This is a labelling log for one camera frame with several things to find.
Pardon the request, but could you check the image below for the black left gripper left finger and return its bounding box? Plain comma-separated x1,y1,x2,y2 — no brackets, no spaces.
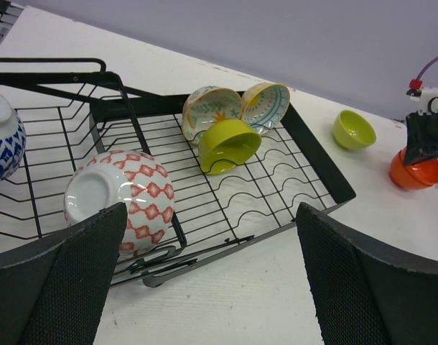
0,203,127,344

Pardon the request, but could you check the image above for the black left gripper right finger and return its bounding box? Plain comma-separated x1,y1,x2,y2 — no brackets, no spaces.
296,203,438,344

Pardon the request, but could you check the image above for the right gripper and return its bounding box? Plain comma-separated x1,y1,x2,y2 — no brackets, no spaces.
403,96,438,166

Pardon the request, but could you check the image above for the orange bowl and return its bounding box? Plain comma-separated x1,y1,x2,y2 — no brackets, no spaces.
399,148,438,186
388,148,438,190

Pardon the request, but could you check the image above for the green bowl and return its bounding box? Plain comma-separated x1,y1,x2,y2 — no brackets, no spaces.
198,119,261,175
332,110,376,150

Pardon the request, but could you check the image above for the yellow blue pattern ceramic bowl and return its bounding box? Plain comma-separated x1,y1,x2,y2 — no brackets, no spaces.
241,83,291,135

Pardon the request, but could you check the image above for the leaf pattern ceramic bowl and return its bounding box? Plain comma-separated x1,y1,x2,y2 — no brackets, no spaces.
181,86,241,144

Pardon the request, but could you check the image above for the red white pattern bowl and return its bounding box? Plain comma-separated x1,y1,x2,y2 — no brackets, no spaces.
63,150,174,256

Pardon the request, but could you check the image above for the blue white pattern bowl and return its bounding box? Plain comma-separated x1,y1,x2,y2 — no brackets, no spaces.
0,94,27,182

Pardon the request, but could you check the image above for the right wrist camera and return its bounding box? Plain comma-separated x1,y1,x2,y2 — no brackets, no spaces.
406,87,438,116

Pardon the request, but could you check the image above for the black wire dish rack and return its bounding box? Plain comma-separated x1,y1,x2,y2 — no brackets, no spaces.
0,57,355,288

